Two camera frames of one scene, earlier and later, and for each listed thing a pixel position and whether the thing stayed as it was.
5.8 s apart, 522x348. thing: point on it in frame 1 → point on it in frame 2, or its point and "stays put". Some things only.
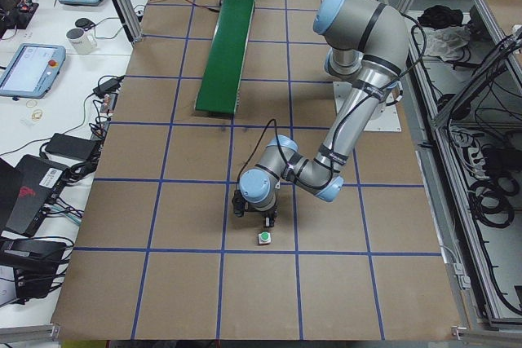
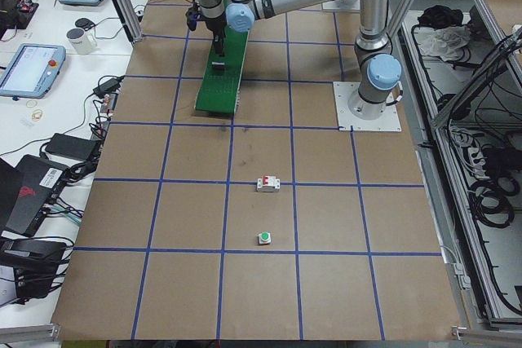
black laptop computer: (28, 192) stays put
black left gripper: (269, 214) → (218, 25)
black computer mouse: (84, 23) stays put
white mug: (83, 41) stays put
